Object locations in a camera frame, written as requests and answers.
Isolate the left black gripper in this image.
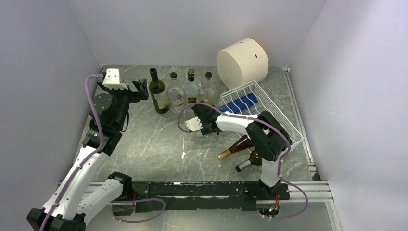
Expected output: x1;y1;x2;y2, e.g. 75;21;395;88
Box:
98;78;148;128

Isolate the green wine bottle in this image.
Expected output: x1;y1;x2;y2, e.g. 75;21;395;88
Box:
149;67;169;114

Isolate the clear flask bottle black cap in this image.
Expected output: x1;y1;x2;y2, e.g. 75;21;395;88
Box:
199;72;217;105

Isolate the dark bottle black cap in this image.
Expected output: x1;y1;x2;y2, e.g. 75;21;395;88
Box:
184;69;200;104

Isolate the blue plastic tray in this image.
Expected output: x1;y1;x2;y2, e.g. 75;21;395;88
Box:
219;93;258;114

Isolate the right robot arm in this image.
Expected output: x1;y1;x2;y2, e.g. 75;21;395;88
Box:
186;102;292;199

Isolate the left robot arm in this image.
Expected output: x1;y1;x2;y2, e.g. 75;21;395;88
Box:
26;74;149;231

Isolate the red wine bottle gold cap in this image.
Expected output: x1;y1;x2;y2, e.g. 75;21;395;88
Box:
217;135;253;160

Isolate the cream cylindrical container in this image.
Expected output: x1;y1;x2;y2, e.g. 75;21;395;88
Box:
217;38;269;90

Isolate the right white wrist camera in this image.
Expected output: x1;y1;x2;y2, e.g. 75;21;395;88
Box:
185;117;203;132

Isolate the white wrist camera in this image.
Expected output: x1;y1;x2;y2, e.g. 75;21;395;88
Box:
102;68;128;90
185;117;203;132

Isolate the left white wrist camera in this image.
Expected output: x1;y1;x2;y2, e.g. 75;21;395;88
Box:
102;68;128;90

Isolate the white wire wine rack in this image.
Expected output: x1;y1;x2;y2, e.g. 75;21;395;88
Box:
217;81;304;160

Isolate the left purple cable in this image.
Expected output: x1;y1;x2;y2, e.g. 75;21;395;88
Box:
38;74;107;231

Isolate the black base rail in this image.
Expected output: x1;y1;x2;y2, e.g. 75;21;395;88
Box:
112;181;290;216

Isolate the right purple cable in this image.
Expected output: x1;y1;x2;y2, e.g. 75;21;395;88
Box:
177;102;309;220

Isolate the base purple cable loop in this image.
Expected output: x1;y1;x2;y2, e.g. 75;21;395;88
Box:
111;197;166;224

